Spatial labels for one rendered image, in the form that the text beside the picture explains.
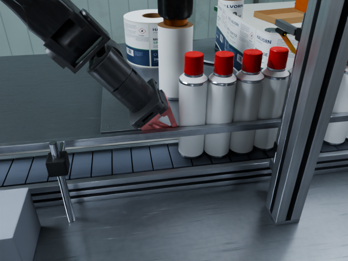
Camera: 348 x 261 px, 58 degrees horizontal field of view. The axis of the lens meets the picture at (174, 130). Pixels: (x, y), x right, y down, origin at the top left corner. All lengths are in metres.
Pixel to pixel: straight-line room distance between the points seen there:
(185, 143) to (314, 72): 0.28
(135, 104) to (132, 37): 0.55
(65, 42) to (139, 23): 0.56
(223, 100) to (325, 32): 0.22
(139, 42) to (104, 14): 2.44
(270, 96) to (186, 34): 0.28
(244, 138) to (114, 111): 0.34
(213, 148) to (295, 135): 0.19
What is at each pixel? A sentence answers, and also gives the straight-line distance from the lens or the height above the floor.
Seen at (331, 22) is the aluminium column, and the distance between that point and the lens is 0.43.
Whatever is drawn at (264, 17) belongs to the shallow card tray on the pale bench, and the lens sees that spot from 2.12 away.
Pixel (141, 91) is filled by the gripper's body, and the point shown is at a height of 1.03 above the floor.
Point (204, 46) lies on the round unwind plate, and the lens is 1.24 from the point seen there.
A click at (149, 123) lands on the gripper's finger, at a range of 0.56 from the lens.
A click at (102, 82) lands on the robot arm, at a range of 0.53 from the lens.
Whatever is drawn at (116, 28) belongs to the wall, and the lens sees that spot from 3.52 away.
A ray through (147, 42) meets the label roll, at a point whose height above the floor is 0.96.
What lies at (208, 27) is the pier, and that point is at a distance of 3.55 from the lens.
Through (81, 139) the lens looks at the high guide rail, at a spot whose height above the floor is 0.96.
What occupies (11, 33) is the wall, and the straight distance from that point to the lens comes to 3.56.
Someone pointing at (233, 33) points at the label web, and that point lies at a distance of 0.96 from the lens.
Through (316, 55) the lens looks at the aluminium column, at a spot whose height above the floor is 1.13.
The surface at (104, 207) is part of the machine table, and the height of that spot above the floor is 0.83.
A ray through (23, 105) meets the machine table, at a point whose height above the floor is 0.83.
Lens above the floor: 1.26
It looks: 32 degrees down
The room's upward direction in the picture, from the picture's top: straight up
